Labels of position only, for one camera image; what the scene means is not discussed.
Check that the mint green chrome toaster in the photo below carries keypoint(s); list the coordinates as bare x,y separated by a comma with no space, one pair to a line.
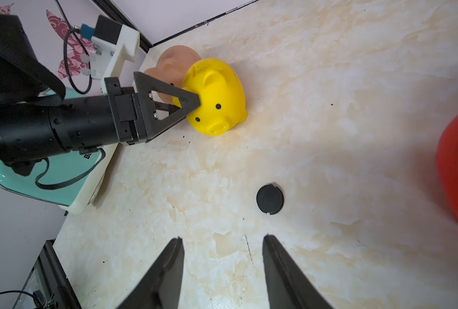
70,180

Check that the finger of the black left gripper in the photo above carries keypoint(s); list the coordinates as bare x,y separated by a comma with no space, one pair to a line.
154,118

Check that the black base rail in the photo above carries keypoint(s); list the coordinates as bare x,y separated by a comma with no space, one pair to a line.
47,284

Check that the yellow piggy bank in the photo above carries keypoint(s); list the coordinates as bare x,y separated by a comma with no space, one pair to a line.
221,96

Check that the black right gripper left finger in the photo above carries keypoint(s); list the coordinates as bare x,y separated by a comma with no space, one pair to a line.
161,285

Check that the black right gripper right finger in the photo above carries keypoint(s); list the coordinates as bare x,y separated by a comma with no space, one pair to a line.
287,286

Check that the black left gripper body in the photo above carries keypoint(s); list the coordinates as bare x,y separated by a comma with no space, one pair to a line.
30,133

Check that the pink piggy bank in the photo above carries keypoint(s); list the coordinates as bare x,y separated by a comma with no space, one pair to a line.
173,65

